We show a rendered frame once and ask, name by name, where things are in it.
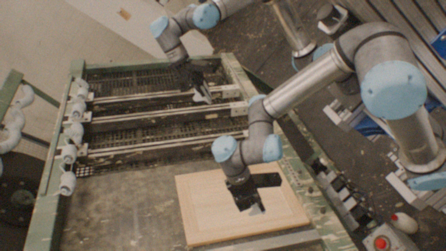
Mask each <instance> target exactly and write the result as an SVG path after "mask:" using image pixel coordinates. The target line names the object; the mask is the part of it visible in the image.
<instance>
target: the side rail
mask: <svg viewBox="0 0 446 251"><path fill-rule="evenodd" d="M189 58H190V59H196V60H203V61H209V62H215V63H221V56H220V55H219V54H211V55H199V56H190V57H189ZM189 58H188V59H189ZM188 59H187V60H188ZM169 64H170V61H169V60H168V58H161V59H149V60H137V61H124V62H112V63H100V64H87V66H86V70H87V74H98V73H109V72H121V71H133V70H144V69H156V68H167V67H168V65H169Z"/></svg>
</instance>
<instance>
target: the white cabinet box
mask: <svg viewBox="0 0 446 251"><path fill-rule="evenodd" d="M65 1H66V2H67V3H69V4H71V5H72V6H74V7H75V8H77V9H79V10H80V11H82V12H83V13H85V14H87V15H88V16H90V17H91V18H93V19H95V20H96V21H98V22H100V23H101V24H103V25H104V26H106V27H108V28H109V29H111V30H112V31H114V32H116V33H117V34H119V35H120V36H122V37H124V38H125V39H127V40H128V41H130V42H132V43H133V44H135V45H137V46H138V47H140V48H141V49H143V50H145V51H146V52H148V53H149V54H151V55H153V56H154V57H156V58H157V59H161V58H167V57H166V55H165V53H164V52H163V50H162V49H161V47H160V46H159V44H158V42H157V41H156V39H155V38H154V36H153V35H152V33H151V31H150V29H149V25H150V23H152V22H153V21H154V20H156V19H158V18H160V17H162V16H164V15H165V16H167V18H171V17H172V16H174V15H175V14H173V13H172V12H171V11H169V10H168V9H167V8H165V7H163V6H162V5H160V4H159V3H158V2H156V1H155V0H65ZM180 40H181V41H182V43H183V45H184V46H185V48H186V50H187V53H188V54H189V56H199V55H211V54H213V51H214V50H213V48H212V46H211V45H210V43H209V41H208V40H207V38H206V37H205V36H204V35H202V34H201V33H199V32H198V31H197V30H191V31H189V32H187V33H186V34H185V35H183V36H182V37H180Z"/></svg>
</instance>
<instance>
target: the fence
mask: <svg viewBox="0 0 446 251"><path fill-rule="evenodd" d="M320 241H321V237H320V235H319V233H318V231H317V229H314V230H309V231H304V232H299V233H294V234H289V235H284V236H279V237H274V238H268V239H263V240H258V241H253V242H248V243H243V244H238V245H233V246H228V247H223V248H218V249H213V250H208V251H288V250H293V249H297V248H302V247H307V246H312V245H317V244H320Z"/></svg>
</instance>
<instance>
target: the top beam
mask: <svg viewBox="0 0 446 251"><path fill-rule="evenodd" d="M85 67H86V62H85V59H76V60H72V61H71V65H70V69H69V73H68V77H67V81H66V85H65V89H64V93H63V96H64V94H65V90H66V86H67V82H68V78H69V75H73V77H75V79H77V78H78V79H79V78H80V79H83V80H84V81H85V80H86V68H85ZM77 85H78V86H79V87H80V88H81V87H82V86H81V85H79V84H77ZM78 89H79V88H78V87H77V86H76V82H75V81H74V82H72V84H71V89H70V93H69V95H75V94H77V90H78ZM62 100H63V97H62ZM74 104H75V103H70V104H67V106H66V110H65V115H66V114H71V113H72V107H73V105H74ZM61 106H62V101H61V105H60V109H59V113H58V116H59V114H60V110H61ZM57 120H58V117H57ZM56 124H57V121H56ZM71 125H72V124H66V125H62V126H64V127H65V128H64V130H66V128H70V127H71ZM56 126H57V125H55V128H54V132H53V136H52V140H51V144H50V148H51V146H52V142H53V138H54V134H55V130H56ZM68 137H70V136H69V135H66V133H65V132H64V133H61V134H60V137H59V141H58V146H57V147H59V146H66V145H67V144H66V143H65V141H64V140H65V138H68ZM66 141H67V143H68V144H69V145H70V144H72V145H75V143H74V141H73V140H72V139H71V138H70V139H66ZM50 148H49V152H50ZM49 152H48V156H49ZM48 156H47V160H46V164H45V168H44V172H43V175H42V179H41V183H40V187H39V191H38V195H37V199H36V203H35V207H34V211H33V215H32V219H31V223H30V227H29V231H28V235H27V239H26V243H25V247H24V250H23V251H58V247H59V241H60V235H61V229H62V222H63V216H64V210H65V204H66V198H67V196H66V195H63V194H59V195H57V196H55V197H53V195H54V194H57V193H59V192H60V191H59V186H60V184H61V176H62V175H63V174H64V172H63V171H62V170H61V168H60V167H59V166H61V167H62V168H63V169H64V170H65V172H69V171H71V167H72V164H67V163H63V164H62V165H59V164H60V163H62V162H63V159H56V160H54V163H53V168H52V172H51V177H50V181H49V186H48V190H47V194H46V196H44V197H41V196H40V190H41V186H42V182H43V178H44V174H45V170H46V166H47V162H48Z"/></svg>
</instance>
